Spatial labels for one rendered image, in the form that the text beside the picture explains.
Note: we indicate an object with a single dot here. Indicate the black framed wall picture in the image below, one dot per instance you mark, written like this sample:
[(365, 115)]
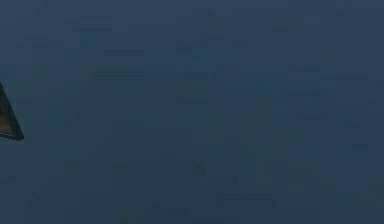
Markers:
[(6, 120)]

